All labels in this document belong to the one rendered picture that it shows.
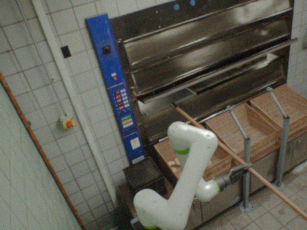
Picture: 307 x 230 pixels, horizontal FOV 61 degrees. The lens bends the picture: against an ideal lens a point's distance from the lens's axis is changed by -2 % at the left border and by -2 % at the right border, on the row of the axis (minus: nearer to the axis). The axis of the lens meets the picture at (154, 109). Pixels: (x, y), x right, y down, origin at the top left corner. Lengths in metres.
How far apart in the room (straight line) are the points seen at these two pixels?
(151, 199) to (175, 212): 0.15
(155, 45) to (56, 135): 1.08
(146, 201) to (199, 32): 1.55
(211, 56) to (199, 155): 1.41
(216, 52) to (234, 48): 0.22
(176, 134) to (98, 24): 1.00
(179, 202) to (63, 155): 1.31
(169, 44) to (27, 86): 1.14
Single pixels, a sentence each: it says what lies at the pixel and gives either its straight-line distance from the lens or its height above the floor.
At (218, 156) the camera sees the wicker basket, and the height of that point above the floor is 0.61.
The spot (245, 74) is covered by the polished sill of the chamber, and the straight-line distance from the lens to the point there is 2.94.
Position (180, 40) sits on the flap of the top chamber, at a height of 1.77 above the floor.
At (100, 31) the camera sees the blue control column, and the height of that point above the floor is 2.04.
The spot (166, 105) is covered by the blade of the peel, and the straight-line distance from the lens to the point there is 2.50.
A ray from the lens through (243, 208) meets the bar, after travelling 3.09.
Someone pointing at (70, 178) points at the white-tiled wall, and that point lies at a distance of 2.52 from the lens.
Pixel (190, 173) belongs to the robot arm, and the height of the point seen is 1.55.
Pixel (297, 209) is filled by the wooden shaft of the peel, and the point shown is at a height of 1.18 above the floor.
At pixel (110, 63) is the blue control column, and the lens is 2.06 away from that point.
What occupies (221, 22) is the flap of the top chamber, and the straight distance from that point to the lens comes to 2.54.
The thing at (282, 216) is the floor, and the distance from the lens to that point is 3.10.
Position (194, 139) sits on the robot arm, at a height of 1.65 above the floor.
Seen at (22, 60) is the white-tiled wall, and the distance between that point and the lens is 1.98.
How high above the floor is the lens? 2.51
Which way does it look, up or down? 32 degrees down
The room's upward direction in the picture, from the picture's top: 12 degrees counter-clockwise
